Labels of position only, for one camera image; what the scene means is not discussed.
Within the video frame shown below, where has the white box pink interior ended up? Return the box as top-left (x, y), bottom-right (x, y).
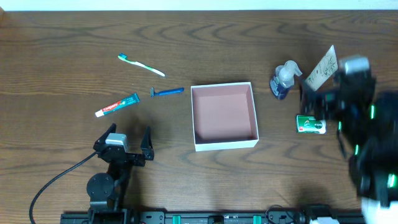
top-left (190, 82), bottom-right (259, 152)

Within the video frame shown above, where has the white Pantene tube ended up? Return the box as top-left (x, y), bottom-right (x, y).
top-left (305, 45), bottom-right (338, 91)

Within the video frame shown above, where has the green soap bar pack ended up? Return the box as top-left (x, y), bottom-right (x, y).
top-left (296, 115), bottom-right (326, 134)

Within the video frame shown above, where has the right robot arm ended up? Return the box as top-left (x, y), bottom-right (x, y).
top-left (300, 70), bottom-right (397, 223)

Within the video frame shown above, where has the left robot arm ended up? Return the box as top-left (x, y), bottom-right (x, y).
top-left (86, 123), bottom-right (154, 212)

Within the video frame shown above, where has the Colgate toothpaste tube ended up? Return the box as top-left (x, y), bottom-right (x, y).
top-left (95, 93), bottom-right (140, 118)

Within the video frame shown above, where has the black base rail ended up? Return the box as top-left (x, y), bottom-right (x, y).
top-left (60, 205), bottom-right (365, 224)

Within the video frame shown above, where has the clear soap pump bottle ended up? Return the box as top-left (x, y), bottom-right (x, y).
top-left (269, 60), bottom-right (302, 100)

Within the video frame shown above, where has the green white toothbrush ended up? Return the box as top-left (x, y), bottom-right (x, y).
top-left (118, 53), bottom-right (166, 77)

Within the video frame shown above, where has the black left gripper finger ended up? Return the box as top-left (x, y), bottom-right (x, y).
top-left (94, 123), bottom-right (117, 146)
top-left (141, 126), bottom-right (154, 153)

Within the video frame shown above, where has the blue disposable razor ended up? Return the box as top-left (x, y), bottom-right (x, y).
top-left (150, 87), bottom-right (185, 98)

